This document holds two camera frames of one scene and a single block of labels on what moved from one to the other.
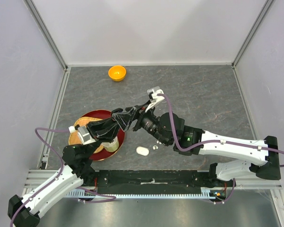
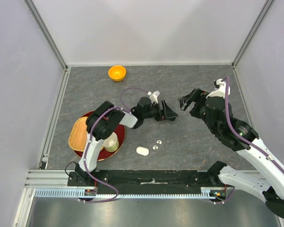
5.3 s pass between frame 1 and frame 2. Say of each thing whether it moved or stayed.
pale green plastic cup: stayed
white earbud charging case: stayed
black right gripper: moved
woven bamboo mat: stayed
